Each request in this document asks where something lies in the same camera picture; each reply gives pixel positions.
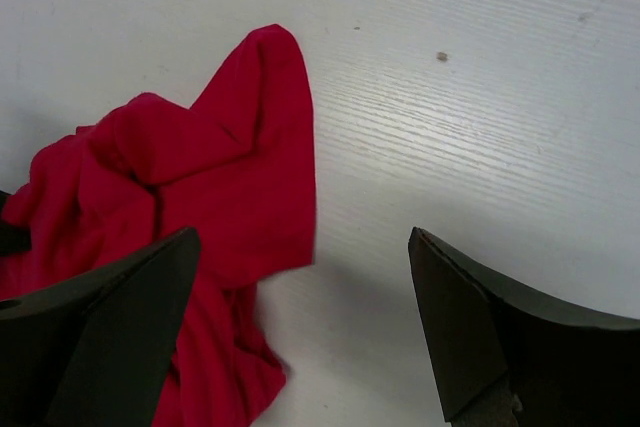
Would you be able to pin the red t-shirt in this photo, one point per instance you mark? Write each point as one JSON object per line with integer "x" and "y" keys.
{"x": 237, "y": 166}

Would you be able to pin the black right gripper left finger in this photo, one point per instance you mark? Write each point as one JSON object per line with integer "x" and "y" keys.
{"x": 95, "y": 349}

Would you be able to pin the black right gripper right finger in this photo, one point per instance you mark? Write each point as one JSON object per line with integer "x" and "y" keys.
{"x": 506, "y": 354}

